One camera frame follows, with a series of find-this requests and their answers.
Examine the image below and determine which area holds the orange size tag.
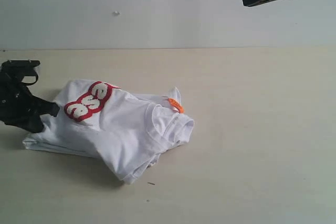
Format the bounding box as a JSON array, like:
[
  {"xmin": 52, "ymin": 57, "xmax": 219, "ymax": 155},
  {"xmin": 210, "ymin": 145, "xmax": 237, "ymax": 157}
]
[{"xmin": 168, "ymin": 98, "xmax": 184, "ymax": 113}]

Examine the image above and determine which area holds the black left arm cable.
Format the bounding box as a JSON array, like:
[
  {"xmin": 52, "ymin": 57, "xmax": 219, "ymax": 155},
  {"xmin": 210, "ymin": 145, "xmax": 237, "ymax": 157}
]
[{"xmin": 20, "ymin": 69, "xmax": 39, "ymax": 86}]

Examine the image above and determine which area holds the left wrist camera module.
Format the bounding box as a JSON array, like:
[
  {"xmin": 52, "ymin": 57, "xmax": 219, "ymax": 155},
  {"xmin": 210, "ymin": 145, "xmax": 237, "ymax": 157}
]
[{"xmin": 1, "ymin": 60, "xmax": 40, "ymax": 78}]

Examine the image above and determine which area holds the white t-shirt red lettering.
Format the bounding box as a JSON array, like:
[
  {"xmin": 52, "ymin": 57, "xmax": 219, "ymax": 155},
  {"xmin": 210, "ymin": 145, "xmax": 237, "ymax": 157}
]
[{"xmin": 23, "ymin": 79, "xmax": 194, "ymax": 184}]

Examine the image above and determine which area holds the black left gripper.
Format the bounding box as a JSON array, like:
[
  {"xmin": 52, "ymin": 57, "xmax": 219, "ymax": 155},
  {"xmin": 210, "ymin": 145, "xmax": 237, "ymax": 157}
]
[{"xmin": 1, "ymin": 73, "xmax": 60, "ymax": 133}]

